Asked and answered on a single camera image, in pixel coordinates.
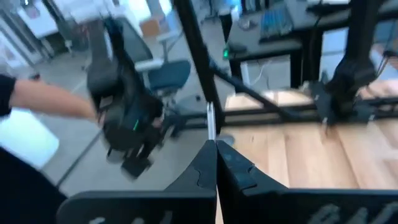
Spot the cardboard box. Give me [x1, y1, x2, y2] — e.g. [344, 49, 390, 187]
[139, 19, 161, 37]

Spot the computer keyboard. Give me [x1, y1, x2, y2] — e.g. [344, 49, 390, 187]
[259, 3, 295, 40]

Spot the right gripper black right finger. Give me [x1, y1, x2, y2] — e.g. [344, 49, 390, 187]
[216, 139, 398, 224]

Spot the white plastic container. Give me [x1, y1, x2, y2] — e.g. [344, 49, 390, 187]
[0, 108, 60, 170]

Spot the person's forearm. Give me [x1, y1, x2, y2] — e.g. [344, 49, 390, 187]
[9, 77, 102, 123]

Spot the silver aluminium profile bar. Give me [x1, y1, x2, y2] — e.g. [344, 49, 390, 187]
[206, 101, 218, 141]

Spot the black office desk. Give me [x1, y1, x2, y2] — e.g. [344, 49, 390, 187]
[228, 0, 398, 91]

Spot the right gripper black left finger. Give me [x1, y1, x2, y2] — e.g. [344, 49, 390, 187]
[55, 139, 218, 224]

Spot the black table frame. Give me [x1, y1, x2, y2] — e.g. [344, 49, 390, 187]
[172, 0, 299, 134]

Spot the black table border rail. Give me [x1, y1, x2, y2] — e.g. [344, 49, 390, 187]
[183, 98, 398, 128]

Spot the blue office chair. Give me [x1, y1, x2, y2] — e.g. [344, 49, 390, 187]
[118, 17, 192, 94]

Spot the person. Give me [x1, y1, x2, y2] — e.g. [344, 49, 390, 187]
[0, 73, 68, 224]

